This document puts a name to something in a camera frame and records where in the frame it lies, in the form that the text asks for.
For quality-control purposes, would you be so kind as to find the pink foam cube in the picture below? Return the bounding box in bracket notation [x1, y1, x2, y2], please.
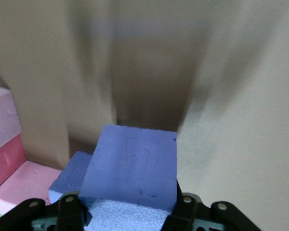
[0, 84, 23, 155]
[0, 160, 63, 217]

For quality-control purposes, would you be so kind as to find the brown table cover mat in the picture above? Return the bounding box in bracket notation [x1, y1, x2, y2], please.
[0, 0, 289, 231]

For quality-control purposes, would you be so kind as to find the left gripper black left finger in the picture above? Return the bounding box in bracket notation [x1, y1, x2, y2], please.
[0, 191, 92, 231]

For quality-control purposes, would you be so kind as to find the purple foam cube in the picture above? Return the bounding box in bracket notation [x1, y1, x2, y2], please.
[48, 151, 94, 205]
[78, 124, 179, 231]

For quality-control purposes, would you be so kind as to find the red foam cube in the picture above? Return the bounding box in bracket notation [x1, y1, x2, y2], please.
[0, 133, 27, 194]

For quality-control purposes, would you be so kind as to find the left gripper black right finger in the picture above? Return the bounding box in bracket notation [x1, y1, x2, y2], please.
[162, 181, 259, 231]

